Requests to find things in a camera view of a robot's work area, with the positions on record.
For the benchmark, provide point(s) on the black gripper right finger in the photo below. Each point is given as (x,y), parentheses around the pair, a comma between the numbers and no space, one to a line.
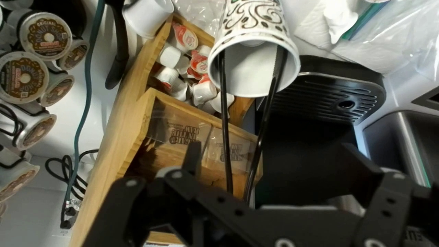
(388,211)

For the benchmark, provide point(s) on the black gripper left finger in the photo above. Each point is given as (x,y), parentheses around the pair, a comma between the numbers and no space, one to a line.
(137,211)

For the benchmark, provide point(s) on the patterned paper coffee cup stack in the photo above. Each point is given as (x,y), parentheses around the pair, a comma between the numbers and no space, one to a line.
(247,28)

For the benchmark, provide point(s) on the brown lid coffee pod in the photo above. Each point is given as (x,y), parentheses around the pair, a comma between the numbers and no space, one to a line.
(38,131)
(45,36)
(22,77)
(58,91)
(75,54)
(21,179)

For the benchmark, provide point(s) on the black grey coffee machine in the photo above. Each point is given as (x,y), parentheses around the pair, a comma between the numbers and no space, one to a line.
(310,91)

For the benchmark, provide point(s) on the steel framed counter trash chute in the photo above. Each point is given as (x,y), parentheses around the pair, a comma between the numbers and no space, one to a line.
(413,152)

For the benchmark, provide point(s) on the printed clear wrapped packets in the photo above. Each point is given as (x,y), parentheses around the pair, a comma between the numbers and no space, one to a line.
(182,132)

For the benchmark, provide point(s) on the bamboo wooden condiment organizer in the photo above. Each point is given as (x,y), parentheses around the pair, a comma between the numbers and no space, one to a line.
(130,119)

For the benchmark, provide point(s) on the small creamer cup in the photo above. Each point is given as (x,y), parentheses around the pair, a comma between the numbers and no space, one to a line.
(221,102)
(180,91)
(165,77)
(199,62)
(185,36)
(169,55)
(203,91)

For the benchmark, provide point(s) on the clear zip bag green seal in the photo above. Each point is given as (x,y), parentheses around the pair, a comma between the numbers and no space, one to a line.
(402,32)

